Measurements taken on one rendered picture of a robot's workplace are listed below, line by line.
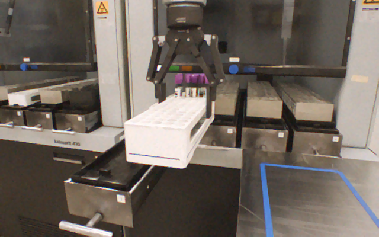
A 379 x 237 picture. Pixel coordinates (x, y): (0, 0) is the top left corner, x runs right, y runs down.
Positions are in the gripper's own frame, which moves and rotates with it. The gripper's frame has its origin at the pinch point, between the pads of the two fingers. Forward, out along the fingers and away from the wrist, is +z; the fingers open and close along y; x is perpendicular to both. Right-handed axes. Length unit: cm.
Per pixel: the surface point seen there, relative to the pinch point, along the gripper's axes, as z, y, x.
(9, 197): 55, -95, 21
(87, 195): 13.1, -13.0, -18.5
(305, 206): 10.0, 22.4, -16.8
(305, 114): 7.4, 31.9, 29.7
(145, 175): 11.3, -4.4, -12.1
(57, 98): 6, -64, 29
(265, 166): 9.8, 17.5, -5.6
